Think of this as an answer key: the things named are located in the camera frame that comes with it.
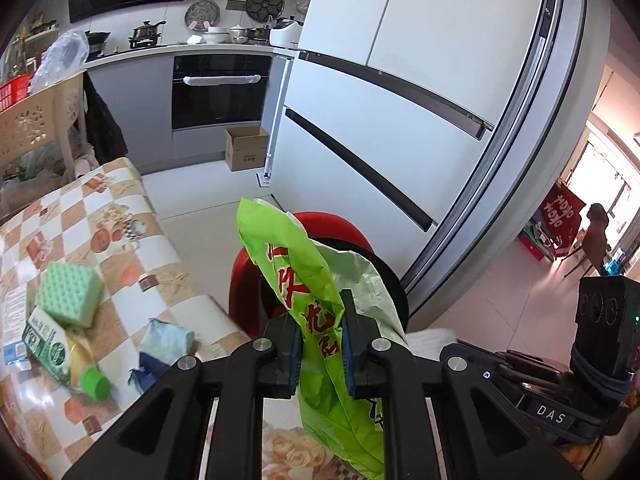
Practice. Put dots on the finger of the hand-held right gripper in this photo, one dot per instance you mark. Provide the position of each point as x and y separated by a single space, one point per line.
480 356

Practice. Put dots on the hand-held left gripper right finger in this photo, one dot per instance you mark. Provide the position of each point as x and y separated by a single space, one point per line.
348 355

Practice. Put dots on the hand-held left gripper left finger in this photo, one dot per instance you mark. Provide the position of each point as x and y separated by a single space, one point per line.
296 355

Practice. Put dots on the green plastic bag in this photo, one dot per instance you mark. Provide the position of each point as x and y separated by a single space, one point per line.
280 260

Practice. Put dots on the ridged foam sponge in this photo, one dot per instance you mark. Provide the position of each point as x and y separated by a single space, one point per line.
67 290

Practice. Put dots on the blue plastic bag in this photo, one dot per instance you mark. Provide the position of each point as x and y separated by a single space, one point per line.
165 340

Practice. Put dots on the red banner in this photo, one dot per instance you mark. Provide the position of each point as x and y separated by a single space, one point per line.
562 215

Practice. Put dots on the small cardboard box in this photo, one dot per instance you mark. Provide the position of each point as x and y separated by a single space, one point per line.
245 152

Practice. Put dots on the black built-in oven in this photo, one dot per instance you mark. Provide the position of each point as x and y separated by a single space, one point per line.
220 105

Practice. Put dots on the black garment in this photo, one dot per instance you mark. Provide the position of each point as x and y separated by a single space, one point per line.
105 130

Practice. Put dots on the crumpled plastic bag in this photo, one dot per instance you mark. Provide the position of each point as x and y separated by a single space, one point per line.
40 165

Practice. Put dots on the white rice cooker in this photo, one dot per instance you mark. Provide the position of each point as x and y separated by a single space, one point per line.
285 35

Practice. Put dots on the white refrigerator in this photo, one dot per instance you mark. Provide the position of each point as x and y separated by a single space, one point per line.
425 35

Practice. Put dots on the beige plastic chair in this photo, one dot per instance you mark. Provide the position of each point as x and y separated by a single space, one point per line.
30 125

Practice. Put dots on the grey round trivet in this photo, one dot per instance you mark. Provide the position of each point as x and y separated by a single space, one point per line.
202 15

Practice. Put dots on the dark round trivet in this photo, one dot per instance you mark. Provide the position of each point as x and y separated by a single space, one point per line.
264 2

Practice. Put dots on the bluish clear plastic bag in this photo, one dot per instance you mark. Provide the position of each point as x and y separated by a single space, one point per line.
60 60

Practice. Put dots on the red plastic basket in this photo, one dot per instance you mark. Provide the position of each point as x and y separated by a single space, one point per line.
12 92

